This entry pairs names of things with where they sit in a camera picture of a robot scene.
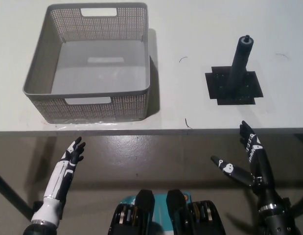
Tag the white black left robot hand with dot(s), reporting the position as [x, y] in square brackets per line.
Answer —
[59, 176]

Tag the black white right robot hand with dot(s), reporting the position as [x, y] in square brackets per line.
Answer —
[261, 171]

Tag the black slanted table leg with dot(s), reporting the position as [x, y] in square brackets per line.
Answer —
[9, 191]

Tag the grey perforated plastic basket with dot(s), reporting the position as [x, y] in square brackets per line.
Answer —
[92, 110]

